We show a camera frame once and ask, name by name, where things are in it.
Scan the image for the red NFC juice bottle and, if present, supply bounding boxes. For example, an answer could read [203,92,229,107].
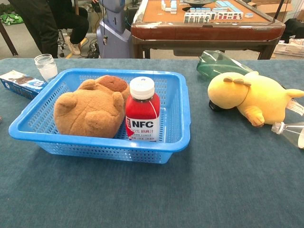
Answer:
[125,76,161,143]

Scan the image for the brown capybara plush toy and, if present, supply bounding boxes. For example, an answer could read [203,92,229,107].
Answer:
[53,75,131,139]

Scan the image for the blue plastic basket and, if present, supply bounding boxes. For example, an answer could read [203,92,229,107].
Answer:
[8,68,192,165]

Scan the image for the small black clip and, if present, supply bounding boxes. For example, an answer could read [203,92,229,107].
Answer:
[208,100,223,112]

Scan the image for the green faceted bottle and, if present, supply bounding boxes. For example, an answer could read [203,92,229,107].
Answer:
[196,50,254,79]

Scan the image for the teal table cloth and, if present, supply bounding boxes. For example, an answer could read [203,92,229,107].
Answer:
[0,58,304,228]

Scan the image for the brown mahjong table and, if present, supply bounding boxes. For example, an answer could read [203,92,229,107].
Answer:
[130,0,286,60]

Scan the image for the mahjong tile row dark print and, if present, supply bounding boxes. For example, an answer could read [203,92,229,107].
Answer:
[184,12,218,24]

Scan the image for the yellow duck plush toy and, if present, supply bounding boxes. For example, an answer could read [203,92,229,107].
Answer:
[207,70,304,127]

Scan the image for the clear plastic cup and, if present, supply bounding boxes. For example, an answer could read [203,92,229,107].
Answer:
[34,54,58,83]

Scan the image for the mahjong tile row red print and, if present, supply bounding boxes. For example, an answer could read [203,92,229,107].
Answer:
[217,11,244,21]

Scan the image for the blue cookie box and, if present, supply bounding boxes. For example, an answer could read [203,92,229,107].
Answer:
[0,70,48,100]

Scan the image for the clear bottle with green label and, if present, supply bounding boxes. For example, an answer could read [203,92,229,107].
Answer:
[271,121,304,150]

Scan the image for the person's leg and shoe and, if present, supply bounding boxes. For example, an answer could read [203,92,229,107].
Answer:
[9,0,90,59]

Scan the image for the white mesh crate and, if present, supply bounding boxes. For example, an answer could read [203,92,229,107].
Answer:
[273,42,304,57]

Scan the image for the black bag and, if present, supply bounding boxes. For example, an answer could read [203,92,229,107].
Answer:
[282,18,304,44]

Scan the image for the green patterned bag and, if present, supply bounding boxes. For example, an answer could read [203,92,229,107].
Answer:
[0,13,24,25]

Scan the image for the blue-grey machine pedestal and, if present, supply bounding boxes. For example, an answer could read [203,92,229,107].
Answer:
[96,0,133,59]

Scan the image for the black floor cables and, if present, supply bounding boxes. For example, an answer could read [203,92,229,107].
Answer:
[86,38,101,59]

